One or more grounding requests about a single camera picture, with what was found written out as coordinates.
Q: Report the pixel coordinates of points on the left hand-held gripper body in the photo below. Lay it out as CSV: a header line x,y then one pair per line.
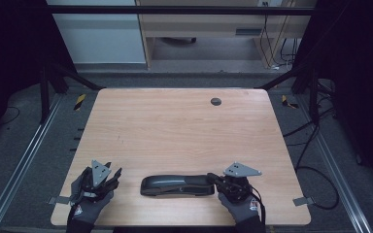
x,y
99,173

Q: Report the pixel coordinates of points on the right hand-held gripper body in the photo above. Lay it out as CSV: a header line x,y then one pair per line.
x,y
239,170

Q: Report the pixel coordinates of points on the person's right hand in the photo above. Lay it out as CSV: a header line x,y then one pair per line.
x,y
244,210

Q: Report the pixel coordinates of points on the grey tape tab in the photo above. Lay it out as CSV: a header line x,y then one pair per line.
x,y
304,201
58,200

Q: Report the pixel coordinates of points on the black horizontal frame bar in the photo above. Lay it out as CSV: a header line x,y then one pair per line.
x,y
175,9

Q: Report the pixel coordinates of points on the light wooden desk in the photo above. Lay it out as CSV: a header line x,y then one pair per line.
x,y
207,24

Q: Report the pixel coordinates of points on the aluminium floor rail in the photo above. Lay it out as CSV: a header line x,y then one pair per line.
x,y
336,168
22,165

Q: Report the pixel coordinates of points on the black stapler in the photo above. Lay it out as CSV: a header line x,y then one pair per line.
x,y
175,184

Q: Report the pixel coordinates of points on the white cabinet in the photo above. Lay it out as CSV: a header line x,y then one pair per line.
x,y
100,39

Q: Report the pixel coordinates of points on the dark object under desk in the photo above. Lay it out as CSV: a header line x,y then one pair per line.
x,y
178,40

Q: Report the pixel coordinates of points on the dark round table grommet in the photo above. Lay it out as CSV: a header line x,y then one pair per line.
x,y
216,101

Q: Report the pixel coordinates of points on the black curtain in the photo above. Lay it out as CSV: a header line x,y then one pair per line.
x,y
362,81
9,48

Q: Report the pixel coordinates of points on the black frame strut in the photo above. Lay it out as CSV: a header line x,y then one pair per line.
x,y
313,93
45,93

